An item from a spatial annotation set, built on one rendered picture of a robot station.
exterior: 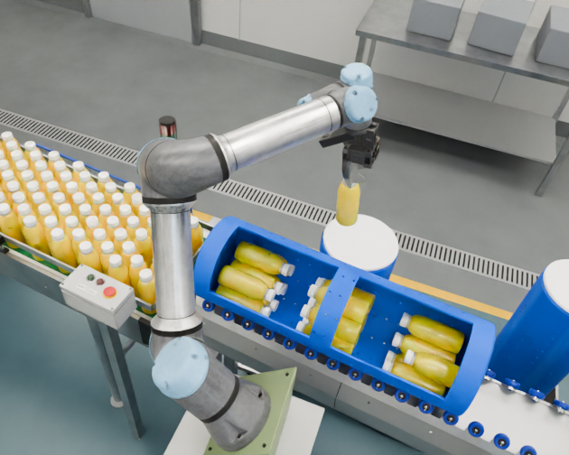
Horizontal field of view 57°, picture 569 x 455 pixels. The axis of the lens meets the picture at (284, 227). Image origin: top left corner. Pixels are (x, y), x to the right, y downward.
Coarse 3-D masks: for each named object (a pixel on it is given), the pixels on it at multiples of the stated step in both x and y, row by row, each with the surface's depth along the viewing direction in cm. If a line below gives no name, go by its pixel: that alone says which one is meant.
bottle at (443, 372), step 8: (424, 352) 150; (416, 360) 148; (424, 360) 147; (432, 360) 147; (440, 360) 148; (416, 368) 148; (424, 368) 147; (432, 368) 146; (440, 368) 146; (448, 368) 146; (456, 368) 146; (432, 376) 147; (440, 376) 146; (448, 376) 145; (448, 384) 146
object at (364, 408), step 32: (224, 352) 193; (256, 352) 173; (320, 384) 167; (352, 416) 184; (384, 416) 162; (480, 416) 157; (512, 416) 158; (544, 416) 159; (416, 448) 178; (448, 448) 157; (512, 448) 151; (544, 448) 152
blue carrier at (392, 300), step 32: (224, 224) 162; (224, 256) 177; (288, 256) 176; (320, 256) 157; (288, 288) 178; (352, 288) 148; (384, 288) 165; (256, 320) 159; (288, 320) 172; (320, 320) 148; (384, 320) 170; (448, 320) 162; (480, 320) 147; (320, 352) 157; (352, 352) 165; (384, 352) 166; (480, 352) 138; (480, 384) 136
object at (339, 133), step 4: (340, 128) 139; (332, 132) 140; (336, 132) 139; (340, 132) 137; (344, 132) 136; (324, 136) 141; (328, 136) 140; (332, 136) 138; (336, 136) 137; (340, 136) 136; (344, 136) 135; (348, 136) 135; (352, 136) 134; (320, 140) 141; (324, 140) 140; (328, 140) 139; (332, 140) 138; (336, 140) 138; (340, 140) 137; (344, 140) 136; (348, 140) 136; (324, 144) 141; (328, 144) 140; (332, 144) 140
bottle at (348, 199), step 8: (344, 184) 148; (344, 192) 149; (352, 192) 149; (344, 200) 151; (352, 200) 150; (336, 208) 158; (344, 208) 153; (352, 208) 153; (336, 216) 159; (344, 216) 156; (352, 216) 156; (344, 224) 158; (352, 224) 159
